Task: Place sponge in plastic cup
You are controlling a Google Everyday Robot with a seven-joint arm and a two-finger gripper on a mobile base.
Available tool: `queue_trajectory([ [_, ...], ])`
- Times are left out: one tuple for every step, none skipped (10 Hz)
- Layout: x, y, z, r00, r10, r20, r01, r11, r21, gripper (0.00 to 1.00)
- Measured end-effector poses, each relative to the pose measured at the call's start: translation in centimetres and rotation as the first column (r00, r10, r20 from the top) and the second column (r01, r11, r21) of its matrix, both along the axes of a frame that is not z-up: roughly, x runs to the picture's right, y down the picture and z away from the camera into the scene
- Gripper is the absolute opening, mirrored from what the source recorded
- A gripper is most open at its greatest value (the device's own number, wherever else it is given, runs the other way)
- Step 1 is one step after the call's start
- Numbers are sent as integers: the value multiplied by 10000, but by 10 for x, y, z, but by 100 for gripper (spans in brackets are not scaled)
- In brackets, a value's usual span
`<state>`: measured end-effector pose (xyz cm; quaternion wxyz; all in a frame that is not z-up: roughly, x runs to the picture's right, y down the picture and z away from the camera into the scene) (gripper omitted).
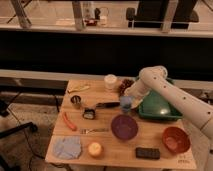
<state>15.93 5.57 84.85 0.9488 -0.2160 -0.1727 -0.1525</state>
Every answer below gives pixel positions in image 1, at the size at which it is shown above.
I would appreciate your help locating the black handled spatula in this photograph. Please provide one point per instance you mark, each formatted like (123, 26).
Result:
(104, 105)

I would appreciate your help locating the small black can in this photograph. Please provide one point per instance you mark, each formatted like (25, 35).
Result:
(89, 113)

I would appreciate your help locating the white plastic cup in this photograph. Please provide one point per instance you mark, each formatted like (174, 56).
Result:
(110, 82)

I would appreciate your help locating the silver fork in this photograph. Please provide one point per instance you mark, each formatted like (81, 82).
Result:
(87, 131)

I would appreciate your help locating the blue cloth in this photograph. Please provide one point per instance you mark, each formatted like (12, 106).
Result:
(67, 148)

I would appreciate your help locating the orange carrot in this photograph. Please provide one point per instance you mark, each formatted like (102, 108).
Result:
(69, 124)

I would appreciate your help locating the metal measuring cup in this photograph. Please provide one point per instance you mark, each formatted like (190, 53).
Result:
(76, 101)

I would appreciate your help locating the pine cone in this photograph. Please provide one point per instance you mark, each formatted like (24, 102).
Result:
(124, 85)

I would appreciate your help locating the green plastic bin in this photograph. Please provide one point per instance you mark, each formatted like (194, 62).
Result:
(155, 107)

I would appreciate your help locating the dark rectangular sponge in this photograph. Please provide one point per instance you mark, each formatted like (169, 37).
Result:
(147, 153)

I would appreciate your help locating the red bowl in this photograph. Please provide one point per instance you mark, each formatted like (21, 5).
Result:
(176, 140)

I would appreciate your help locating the black office chair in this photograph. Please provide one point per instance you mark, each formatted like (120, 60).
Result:
(151, 13)

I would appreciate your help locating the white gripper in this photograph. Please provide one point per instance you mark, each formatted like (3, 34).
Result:
(137, 91)

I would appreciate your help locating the blue plastic cup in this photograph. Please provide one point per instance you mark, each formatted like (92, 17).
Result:
(126, 103)

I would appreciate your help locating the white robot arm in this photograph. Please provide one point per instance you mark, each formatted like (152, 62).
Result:
(195, 110)

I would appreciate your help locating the yellow apple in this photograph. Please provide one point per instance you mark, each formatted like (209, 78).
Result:
(95, 149)

